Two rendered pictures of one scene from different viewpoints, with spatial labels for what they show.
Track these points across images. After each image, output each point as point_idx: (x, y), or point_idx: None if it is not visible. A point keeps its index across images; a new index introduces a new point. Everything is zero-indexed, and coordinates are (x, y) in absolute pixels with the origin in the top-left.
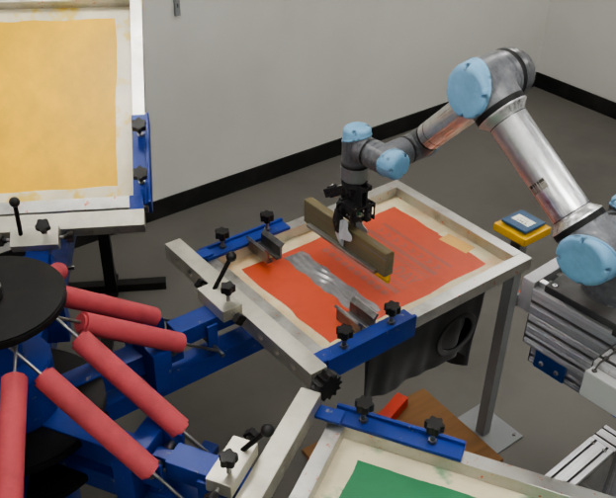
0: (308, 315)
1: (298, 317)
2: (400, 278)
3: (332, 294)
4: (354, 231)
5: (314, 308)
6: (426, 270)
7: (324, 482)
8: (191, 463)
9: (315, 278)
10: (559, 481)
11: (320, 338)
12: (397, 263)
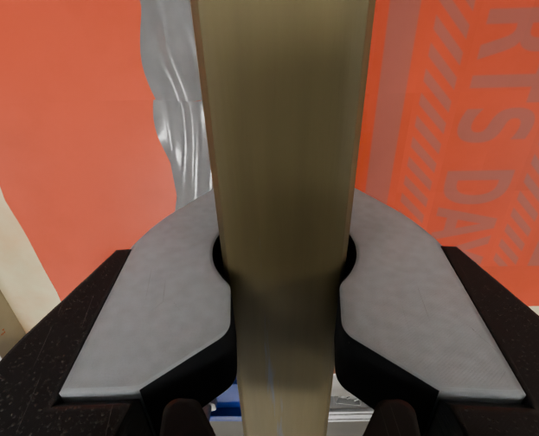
0: (42, 203)
1: (5, 194)
2: (439, 222)
3: (171, 167)
4: (253, 393)
5: (78, 189)
6: None
7: None
8: None
9: (159, 35)
10: None
11: (48, 291)
12: (522, 150)
